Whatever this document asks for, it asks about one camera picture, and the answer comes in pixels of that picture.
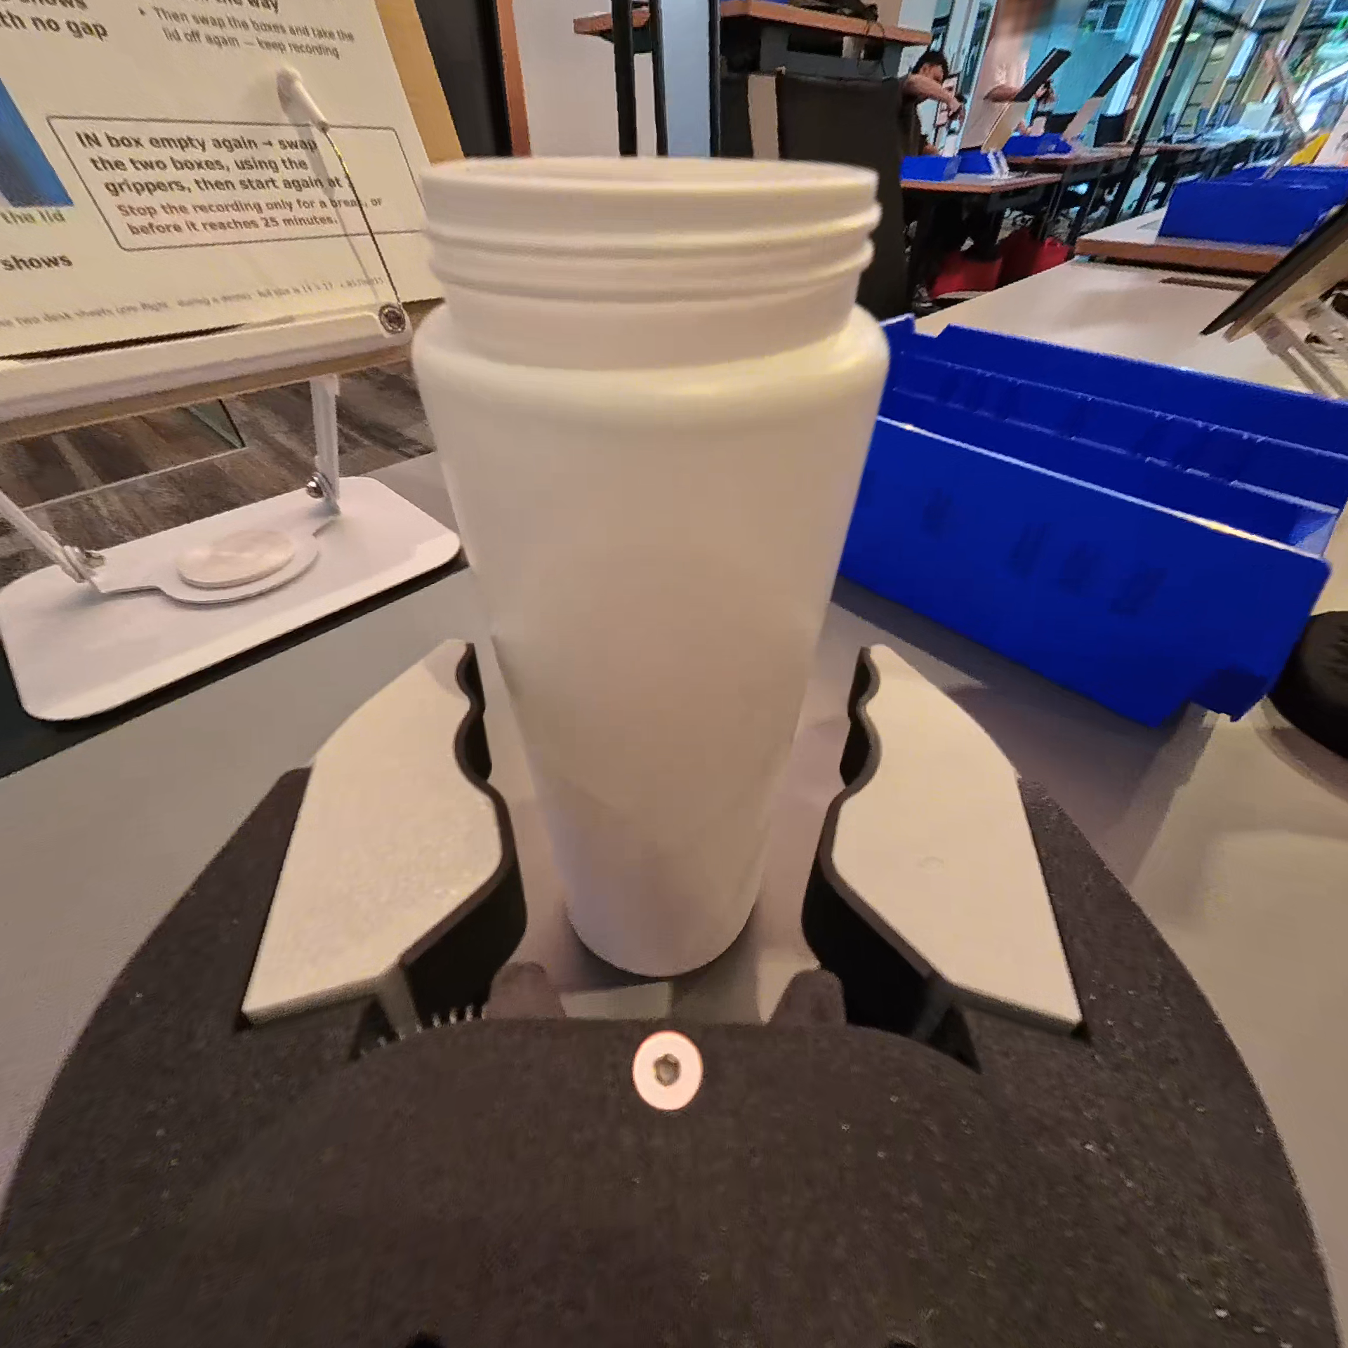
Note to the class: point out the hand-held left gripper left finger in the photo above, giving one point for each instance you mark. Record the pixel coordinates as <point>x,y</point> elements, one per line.
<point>380,874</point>

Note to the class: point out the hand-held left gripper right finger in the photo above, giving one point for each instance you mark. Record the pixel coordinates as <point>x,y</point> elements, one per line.
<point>948,874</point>

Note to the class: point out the blue plastic bin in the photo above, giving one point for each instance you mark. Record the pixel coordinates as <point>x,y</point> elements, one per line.
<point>1243,211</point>
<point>948,166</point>
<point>1054,590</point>

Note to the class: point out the white bottle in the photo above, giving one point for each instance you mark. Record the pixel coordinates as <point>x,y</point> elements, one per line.
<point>654,580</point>

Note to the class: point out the black wrist rest pad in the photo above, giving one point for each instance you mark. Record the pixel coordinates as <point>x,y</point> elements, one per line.
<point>1317,675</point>

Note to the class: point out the dark tilted stand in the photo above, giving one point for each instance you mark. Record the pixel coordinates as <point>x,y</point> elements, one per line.
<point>1285,280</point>

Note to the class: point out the wooden desk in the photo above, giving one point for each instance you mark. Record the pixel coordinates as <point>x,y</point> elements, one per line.
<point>823,17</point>
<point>980,186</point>

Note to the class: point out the black desk panel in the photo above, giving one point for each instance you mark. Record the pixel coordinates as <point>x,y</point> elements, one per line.
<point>832,128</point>

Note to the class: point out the instruction sheet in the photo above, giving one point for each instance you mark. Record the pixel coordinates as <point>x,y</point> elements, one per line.
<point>211,105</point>

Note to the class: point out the black table frame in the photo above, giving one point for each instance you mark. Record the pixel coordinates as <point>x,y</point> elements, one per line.
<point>624,64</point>

